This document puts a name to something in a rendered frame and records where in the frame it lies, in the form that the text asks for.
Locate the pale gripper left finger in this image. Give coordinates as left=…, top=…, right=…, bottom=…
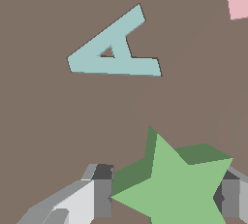
left=16, top=163, right=115, bottom=224

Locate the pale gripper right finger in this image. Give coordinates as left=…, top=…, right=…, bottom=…
left=212, top=166, right=248, bottom=224

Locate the green star block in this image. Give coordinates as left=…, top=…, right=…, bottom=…
left=109, top=124, right=234, bottom=224

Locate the light blue letter A block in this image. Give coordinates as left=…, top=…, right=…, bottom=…
left=66, top=3, right=163, bottom=78

